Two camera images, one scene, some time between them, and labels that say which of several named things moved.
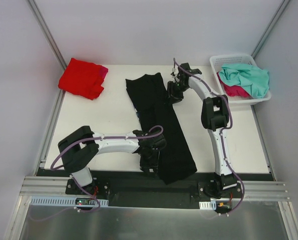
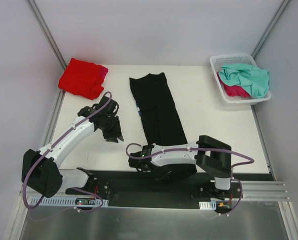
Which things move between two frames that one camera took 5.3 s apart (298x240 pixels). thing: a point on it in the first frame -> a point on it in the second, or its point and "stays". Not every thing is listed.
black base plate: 132,189 stays
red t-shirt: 83,78 stays
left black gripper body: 149,162 -> 112,129
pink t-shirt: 103,70 stays
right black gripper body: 175,92 -> 164,173
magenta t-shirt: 235,90 stays
